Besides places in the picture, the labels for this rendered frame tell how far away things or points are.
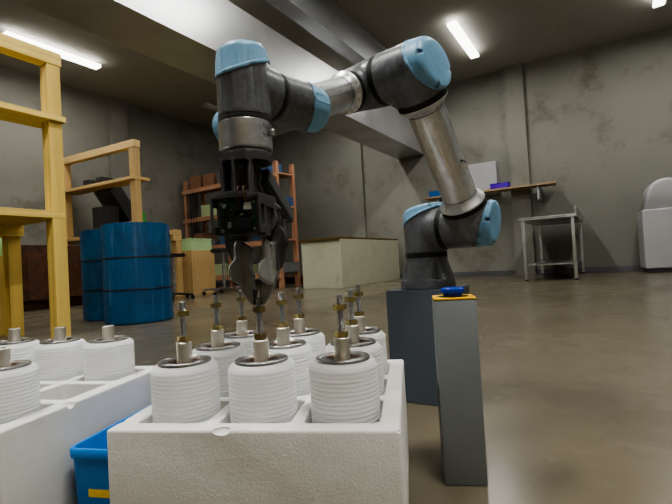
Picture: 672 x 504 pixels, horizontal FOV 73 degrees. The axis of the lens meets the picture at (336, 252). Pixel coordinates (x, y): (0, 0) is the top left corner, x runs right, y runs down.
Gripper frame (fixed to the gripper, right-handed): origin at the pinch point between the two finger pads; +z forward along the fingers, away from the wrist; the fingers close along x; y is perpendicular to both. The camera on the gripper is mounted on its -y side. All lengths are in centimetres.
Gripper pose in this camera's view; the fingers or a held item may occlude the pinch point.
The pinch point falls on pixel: (259, 295)
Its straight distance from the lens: 66.9
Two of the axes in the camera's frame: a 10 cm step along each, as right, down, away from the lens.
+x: 9.8, -0.6, -2.1
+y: -2.1, -0.1, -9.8
